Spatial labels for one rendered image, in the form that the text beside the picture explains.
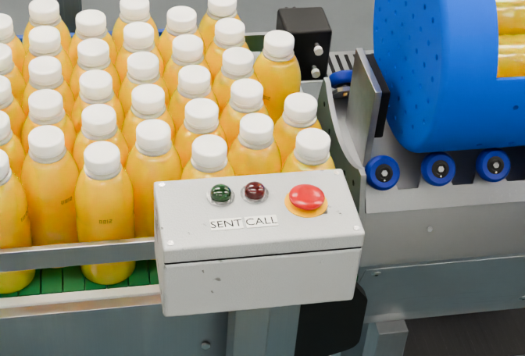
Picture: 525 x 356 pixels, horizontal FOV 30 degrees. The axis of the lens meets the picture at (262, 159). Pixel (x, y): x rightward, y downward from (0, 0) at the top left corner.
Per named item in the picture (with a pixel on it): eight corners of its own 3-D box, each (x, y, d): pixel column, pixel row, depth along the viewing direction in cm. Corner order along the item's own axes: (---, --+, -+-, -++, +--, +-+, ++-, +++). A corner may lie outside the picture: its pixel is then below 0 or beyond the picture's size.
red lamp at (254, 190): (266, 201, 99) (267, 192, 98) (245, 202, 99) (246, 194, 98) (263, 186, 101) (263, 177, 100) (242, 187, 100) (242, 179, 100)
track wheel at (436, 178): (457, 150, 125) (451, 150, 127) (423, 152, 125) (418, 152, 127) (458, 185, 126) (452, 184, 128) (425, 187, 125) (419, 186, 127)
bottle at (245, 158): (256, 210, 127) (265, 109, 117) (284, 242, 123) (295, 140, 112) (212, 227, 124) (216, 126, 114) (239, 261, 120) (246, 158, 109)
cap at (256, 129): (261, 120, 115) (262, 108, 114) (279, 139, 113) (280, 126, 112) (233, 129, 113) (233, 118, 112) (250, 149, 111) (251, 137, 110)
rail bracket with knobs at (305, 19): (328, 94, 148) (336, 37, 141) (281, 97, 146) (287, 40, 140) (314, 58, 155) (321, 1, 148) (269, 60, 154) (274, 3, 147)
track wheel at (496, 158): (512, 146, 127) (505, 146, 129) (479, 148, 126) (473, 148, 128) (513, 181, 127) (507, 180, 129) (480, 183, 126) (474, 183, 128)
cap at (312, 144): (325, 164, 110) (326, 151, 109) (291, 157, 110) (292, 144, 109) (332, 143, 113) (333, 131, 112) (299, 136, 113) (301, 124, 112)
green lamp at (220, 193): (233, 203, 99) (233, 194, 98) (211, 204, 98) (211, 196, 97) (229, 189, 100) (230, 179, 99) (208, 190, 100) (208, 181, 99)
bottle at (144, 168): (144, 269, 118) (142, 165, 107) (118, 236, 122) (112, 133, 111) (191, 249, 121) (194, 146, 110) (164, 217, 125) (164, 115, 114)
